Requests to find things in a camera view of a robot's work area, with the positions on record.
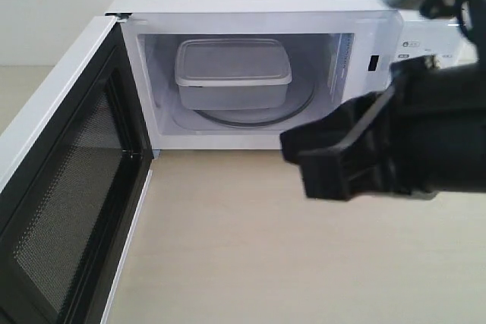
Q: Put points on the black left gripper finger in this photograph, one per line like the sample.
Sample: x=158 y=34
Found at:
x=347 y=153

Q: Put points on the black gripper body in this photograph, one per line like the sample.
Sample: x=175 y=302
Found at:
x=437 y=127

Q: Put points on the glass turntable plate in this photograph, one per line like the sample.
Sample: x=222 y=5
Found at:
x=299 y=96

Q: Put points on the white microwave door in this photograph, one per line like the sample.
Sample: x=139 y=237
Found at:
x=75 y=168

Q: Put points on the white Midea microwave oven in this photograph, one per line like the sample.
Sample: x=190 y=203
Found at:
x=346 y=46

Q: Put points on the white lidded plastic container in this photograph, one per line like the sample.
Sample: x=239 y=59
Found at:
x=232 y=74

